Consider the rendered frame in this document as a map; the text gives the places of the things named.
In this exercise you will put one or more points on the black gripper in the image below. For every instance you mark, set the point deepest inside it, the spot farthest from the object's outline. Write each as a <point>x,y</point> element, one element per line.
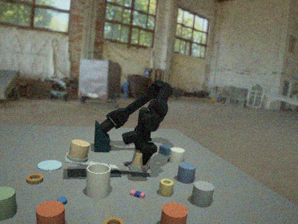
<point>146,147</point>

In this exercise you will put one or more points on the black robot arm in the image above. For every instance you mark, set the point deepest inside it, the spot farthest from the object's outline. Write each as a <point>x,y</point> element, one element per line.
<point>149,118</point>

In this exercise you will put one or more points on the light blue block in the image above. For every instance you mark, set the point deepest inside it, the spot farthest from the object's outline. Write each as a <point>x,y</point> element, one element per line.
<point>165,150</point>

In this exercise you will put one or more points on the orange cylinder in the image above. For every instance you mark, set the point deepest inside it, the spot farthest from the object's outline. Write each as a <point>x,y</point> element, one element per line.
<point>50,212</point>
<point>173,213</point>

